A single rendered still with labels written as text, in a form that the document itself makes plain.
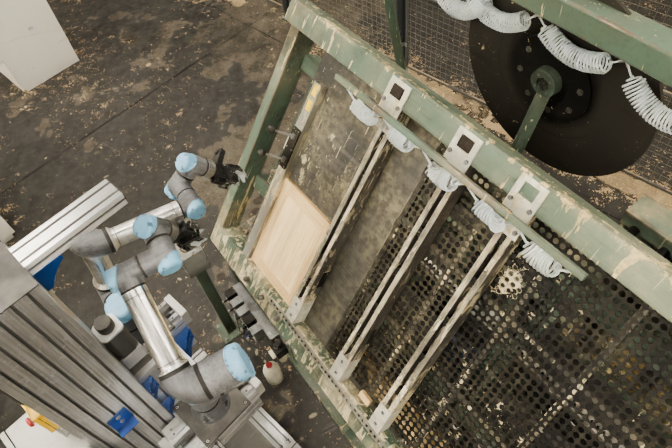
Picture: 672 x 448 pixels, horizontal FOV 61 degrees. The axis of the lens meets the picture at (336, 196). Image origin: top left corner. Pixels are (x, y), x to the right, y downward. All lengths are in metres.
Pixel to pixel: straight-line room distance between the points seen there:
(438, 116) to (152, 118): 3.53
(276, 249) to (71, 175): 2.62
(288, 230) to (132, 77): 3.33
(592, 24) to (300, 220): 1.39
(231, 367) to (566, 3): 1.47
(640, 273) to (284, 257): 1.54
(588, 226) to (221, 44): 4.48
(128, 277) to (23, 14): 4.19
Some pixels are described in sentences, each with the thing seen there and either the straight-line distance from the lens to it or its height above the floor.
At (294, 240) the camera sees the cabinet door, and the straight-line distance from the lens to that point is 2.58.
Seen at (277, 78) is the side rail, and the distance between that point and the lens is 2.60.
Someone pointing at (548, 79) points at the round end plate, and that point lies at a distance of 2.12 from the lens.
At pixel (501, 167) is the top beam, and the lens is 1.81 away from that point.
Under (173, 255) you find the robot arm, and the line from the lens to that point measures 1.79.
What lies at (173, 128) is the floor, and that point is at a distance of 4.95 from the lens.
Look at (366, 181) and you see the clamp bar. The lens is 2.18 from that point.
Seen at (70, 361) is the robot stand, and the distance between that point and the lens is 1.92.
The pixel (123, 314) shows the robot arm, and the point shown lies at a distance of 2.45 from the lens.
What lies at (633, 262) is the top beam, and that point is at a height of 1.89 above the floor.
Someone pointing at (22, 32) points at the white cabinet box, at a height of 0.50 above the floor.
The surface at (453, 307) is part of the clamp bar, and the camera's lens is 2.01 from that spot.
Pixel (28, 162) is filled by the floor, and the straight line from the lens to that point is 5.28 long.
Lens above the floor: 3.23
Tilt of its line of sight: 51 degrees down
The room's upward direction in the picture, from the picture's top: 9 degrees counter-clockwise
